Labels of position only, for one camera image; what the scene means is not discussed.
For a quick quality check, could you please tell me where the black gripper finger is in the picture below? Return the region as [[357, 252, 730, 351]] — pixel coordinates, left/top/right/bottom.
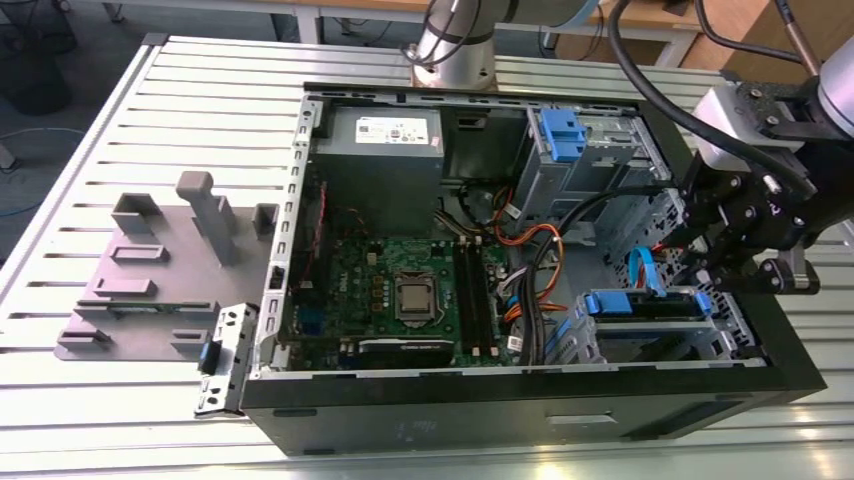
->
[[696, 248, 824, 298], [678, 158, 737, 252]]

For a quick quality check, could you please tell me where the silver disk bay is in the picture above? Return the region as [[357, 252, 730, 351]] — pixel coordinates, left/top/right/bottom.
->
[[573, 287, 757, 364]]

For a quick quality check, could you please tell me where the silver drive cage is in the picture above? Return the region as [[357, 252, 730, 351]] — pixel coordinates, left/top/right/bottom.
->
[[517, 104, 673, 221]]

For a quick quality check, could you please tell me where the blue drive cage latch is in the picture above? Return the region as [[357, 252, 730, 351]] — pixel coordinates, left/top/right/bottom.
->
[[539, 107, 589, 164]]

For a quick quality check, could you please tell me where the wooden cabinet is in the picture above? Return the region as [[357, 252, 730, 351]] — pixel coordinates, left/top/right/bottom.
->
[[724, 0, 854, 86]]

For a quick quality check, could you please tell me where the black RAM slot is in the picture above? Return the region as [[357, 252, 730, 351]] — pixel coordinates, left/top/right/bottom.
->
[[453, 233, 483, 357], [471, 233, 502, 359]]

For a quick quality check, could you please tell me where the CPU socket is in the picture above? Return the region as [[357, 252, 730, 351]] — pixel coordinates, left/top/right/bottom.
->
[[389, 269, 443, 329]]

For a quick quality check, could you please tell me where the silver CPU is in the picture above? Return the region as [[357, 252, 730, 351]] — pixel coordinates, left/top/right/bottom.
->
[[398, 284, 433, 314]]

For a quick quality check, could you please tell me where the grey power supply unit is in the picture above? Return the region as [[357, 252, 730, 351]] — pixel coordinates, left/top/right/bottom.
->
[[313, 107, 446, 239]]

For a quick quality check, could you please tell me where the green motherboard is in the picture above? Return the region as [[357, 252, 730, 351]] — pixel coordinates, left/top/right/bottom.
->
[[286, 234, 535, 371]]

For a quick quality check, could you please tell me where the black graphics card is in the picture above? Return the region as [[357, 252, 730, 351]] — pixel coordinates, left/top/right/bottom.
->
[[357, 337, 459, 369]]

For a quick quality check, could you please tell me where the black open PC case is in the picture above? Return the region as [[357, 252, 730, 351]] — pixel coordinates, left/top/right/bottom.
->
[[239, 82, 829, 457]]

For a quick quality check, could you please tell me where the grey parts rack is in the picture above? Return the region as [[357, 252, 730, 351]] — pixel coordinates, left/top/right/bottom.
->
[[51, 171, 282, 364]]

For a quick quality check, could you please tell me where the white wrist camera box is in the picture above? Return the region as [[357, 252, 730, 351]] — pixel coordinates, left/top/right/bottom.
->
[[692, 84, 769, 169]]

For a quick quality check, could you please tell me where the blue data wire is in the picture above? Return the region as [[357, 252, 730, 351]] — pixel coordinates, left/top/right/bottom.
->
[[628, 246, 666, 294]]

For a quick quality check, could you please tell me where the orange power wire bundle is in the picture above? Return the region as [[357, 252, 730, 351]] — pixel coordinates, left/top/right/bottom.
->
[[493, 187, 570, 322]]

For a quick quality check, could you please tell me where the black wire bundle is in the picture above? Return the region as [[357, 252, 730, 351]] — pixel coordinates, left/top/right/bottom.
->
[[519, 183, 682, 366]]

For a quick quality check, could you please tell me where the wooden desk white frame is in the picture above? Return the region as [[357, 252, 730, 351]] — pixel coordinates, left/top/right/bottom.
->
[[270, 0, 713, 69]]

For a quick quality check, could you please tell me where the red twisted fan wire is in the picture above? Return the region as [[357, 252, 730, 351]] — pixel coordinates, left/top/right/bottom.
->
[[303, 179, 330, 289]]

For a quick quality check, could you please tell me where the silver card retention bracket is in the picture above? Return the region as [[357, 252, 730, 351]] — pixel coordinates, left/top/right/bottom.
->
[[193, 302, 262, 419]]

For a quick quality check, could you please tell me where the white floor cable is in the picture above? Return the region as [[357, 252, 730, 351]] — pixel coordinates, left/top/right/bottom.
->
[[0, 127, 87, 147]]

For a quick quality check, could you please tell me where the blue floor cable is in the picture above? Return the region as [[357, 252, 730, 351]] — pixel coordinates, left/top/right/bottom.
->
[[0, 197, 42, 219]]

